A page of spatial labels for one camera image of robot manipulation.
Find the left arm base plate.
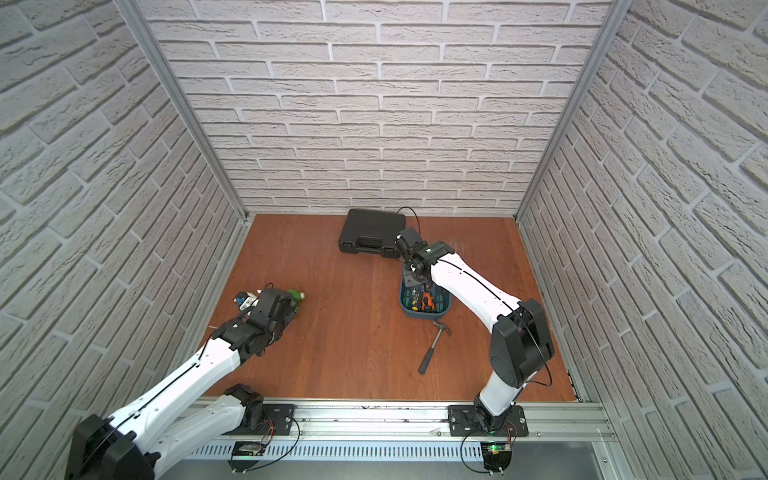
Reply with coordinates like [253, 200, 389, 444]
[229, 402, 296, 436]

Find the orange black curved screwdriver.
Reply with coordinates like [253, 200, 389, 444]
[419, 291, 435, 313]

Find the green black screwdriver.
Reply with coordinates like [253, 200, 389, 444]
[406, 288, 421, 311]
[432, 288, 448, 313]

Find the black plastic tool case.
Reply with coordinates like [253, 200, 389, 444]
[338, 208, 406, 259]

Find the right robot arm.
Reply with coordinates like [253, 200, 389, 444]
[395, 228, 554, 432]

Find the left controller board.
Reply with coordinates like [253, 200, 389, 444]
[232, 441, 268, 457]

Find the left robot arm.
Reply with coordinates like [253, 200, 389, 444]
[64, 287, 305, 479]

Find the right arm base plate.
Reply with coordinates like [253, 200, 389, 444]
[447, 404, 529, 438]

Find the claw hammer black handle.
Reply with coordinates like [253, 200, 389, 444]
[418, 321, 452, 375]

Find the aluminium frame rail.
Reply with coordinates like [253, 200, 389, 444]
[179, 398, 619, 444]

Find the controller board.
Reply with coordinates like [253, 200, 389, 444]
[232, 441, 268, 457]
[480, 442, 512, 463]

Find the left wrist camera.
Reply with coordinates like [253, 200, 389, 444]
[233, 292, 259, 311]

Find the right controller board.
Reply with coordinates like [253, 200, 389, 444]
[480, 442, 512, 463]

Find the teal storage box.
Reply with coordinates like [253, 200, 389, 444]
[399, 260, 452, 321]

